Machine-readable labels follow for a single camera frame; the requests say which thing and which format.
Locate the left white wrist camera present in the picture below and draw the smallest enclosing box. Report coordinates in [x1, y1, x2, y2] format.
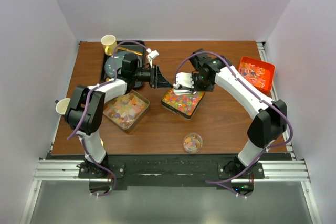
[146, 48, 159, 64]

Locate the orange box of lollipops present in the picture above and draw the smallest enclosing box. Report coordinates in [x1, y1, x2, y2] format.
[238, 56, 275, 94]

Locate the yellow mug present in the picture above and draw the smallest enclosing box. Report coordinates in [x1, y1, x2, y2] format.
[101, 35, 117, 56]

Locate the clear plastic jar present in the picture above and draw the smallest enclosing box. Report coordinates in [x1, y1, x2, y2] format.
[183, 133, 203, 154]

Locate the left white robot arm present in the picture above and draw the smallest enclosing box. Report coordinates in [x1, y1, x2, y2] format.
[64, 53, 172, 178]

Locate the gold tin of gummy candies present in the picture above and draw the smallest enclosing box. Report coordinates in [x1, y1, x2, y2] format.
[161, 89, 205, 120]

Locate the blue-grey plate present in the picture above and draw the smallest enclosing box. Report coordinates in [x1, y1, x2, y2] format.
[103, 51, 133, 81]

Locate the black serving tray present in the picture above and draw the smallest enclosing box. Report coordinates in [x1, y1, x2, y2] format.
[99, 40, 146, 83]

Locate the metal candy scoop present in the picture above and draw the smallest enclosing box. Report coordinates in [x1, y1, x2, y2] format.
[173, 88, 196, 95]

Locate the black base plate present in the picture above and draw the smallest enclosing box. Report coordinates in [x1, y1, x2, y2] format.
[78, 153, 265, 191]

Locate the dark green paper cup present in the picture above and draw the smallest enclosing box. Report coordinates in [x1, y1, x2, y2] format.
[55, 98, 70, 116]

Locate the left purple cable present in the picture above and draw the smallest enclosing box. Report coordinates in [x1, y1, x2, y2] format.
[67, 40, 153, 197]

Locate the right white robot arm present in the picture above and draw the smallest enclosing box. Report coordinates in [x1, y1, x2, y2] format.
[189, 49, 287, 178]

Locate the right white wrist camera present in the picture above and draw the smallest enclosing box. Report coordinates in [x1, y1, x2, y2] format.
[173, 72, 194, 90]

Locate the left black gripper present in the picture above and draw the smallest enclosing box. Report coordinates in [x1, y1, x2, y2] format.
[133, 65, 173, 89]

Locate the silver tin of popsicle candies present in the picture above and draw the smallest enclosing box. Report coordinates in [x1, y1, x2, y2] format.
[103, 90, 150, 133]

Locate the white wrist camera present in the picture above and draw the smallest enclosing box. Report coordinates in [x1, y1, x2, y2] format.
[173, 72, 194, 90]
[146, 48, 159, 64]

